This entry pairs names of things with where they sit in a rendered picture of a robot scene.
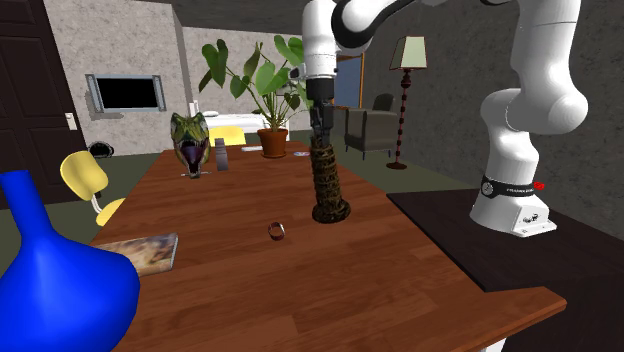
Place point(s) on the grey armchair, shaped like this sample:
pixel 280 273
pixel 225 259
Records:
pixel 370 128

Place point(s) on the dark robot stand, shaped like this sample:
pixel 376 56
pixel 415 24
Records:
pixel 546 263

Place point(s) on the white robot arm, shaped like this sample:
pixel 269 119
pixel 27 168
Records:
pixel 521 126

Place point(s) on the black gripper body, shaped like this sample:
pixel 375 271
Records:
pixel 320 100

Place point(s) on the floor lamp with green shade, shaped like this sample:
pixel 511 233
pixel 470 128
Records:
pixel 405 88

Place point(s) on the blue wall picture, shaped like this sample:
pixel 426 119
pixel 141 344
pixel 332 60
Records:
pixel 347 81

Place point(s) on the yellow chair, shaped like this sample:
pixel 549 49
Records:
pixel 228 135
pixel 90 183

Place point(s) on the potted green plant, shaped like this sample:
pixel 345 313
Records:
pixel 269 92

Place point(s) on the dark door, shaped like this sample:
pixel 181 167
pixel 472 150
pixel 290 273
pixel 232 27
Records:
pixel 34 97

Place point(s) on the green dinosaur head figure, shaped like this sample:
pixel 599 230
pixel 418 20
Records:
pixel 191 141

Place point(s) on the wall television with grey frame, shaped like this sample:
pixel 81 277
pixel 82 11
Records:
pixel 128 93

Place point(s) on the brown patterned leaning tower figure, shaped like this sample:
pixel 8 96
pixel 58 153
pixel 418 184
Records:
pixel 323 180

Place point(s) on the book with brown cover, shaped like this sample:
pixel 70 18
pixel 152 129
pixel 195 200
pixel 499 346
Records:
pixel 146 251

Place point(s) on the flat white card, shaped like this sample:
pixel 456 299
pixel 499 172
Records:
pixel 251 148

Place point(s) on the blue vase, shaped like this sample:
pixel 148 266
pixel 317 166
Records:
pixel 58 287

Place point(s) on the white cabinet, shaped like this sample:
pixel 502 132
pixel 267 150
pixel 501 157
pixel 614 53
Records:
pixel 234 122

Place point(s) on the small round blue coaster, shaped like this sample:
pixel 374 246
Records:
pixel 301 153

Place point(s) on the wooden table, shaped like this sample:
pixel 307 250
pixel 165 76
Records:
pixel 273 287

